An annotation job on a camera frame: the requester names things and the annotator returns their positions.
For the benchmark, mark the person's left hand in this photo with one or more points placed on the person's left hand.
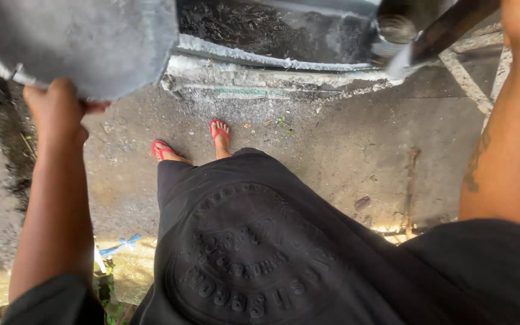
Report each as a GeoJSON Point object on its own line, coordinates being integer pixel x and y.
{"type": "Point", "coordinates": [57, 110]}

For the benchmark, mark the grey metal pan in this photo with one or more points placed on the grey metal pan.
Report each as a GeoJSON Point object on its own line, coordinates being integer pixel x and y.
{"type": "Point", "coordinates": [84, 43]}

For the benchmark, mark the red left flip-flop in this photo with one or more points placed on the red left flip-flop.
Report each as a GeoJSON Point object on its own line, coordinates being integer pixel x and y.
{"type": "Point", "coordinates": [160, 149]}

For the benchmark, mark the red flip-flop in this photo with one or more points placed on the red flip-flop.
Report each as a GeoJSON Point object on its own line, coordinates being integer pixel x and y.
{"type": "Point", "coordinates": [219, 132]}
{"type": "Point", "coordinates": [160, 149]}

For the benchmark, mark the person's left foot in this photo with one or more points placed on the person's left foot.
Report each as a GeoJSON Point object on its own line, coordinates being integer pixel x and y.
{"type": "Point", "coordinates": [169, 155]}

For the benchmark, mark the person's foot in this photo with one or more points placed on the person's foot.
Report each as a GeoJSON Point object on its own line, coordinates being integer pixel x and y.
{"type": "Point", "coordinates": [221, 142]}
{"type": "Point", "coordinates": [169, 155]}

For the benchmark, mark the blue plastic ribbon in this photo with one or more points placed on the blue plastic ribbon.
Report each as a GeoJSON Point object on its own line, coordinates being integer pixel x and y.
{"type": "Point", "coordinates": [122, 246]}

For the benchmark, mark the red right flip-flop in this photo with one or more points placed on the red right flip-flop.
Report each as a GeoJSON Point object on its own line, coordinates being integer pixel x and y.
{"type": "Point", "coordinates": [219, 132]}

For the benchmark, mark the person's right foot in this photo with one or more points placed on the person's right foot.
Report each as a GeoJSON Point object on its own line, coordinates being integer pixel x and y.
{"type": "Point", "coordinates": [221, 142]}

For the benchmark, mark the concrete drain channel with mud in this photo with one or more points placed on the concrete drain channel with mud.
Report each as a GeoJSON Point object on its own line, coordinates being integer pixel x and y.
{"type": "Point", "coordinates": [269, 36]}

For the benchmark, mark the small green weed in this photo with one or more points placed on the small green weed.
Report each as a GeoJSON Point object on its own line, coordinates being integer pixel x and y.
{"type": "Point", "coordinates": [283, 124]}

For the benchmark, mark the person's black embossed shirt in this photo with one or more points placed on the person's black embossed shirt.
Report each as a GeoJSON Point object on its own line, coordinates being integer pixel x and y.
{"type": "Point", "coordinates": [287, 252]}

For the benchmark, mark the white metal frame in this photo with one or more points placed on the white metal frame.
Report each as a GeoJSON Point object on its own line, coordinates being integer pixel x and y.
{"type": "Point", "coordinates": [472, 85]}

